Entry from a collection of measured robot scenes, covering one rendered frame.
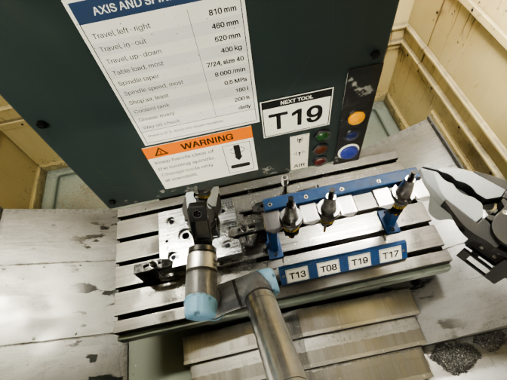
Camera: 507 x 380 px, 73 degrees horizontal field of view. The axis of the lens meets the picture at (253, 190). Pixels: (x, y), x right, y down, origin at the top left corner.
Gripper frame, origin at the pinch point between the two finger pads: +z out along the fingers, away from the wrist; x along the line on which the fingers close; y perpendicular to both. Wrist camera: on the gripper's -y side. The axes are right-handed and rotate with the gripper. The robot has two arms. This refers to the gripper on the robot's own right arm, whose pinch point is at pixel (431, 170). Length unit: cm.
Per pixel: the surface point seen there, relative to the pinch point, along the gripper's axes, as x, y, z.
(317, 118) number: -4.5, -1.4, 15.8
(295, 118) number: -7.2, -2.3, 17.4
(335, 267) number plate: 7, 78, 13
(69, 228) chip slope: -62, 98, 112
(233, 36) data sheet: -12.9, -16.4, 20.8
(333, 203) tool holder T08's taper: 8.9, 44.2, 19.3
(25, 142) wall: -56, 86, 166
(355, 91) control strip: -0.2, -5.1, 13.2
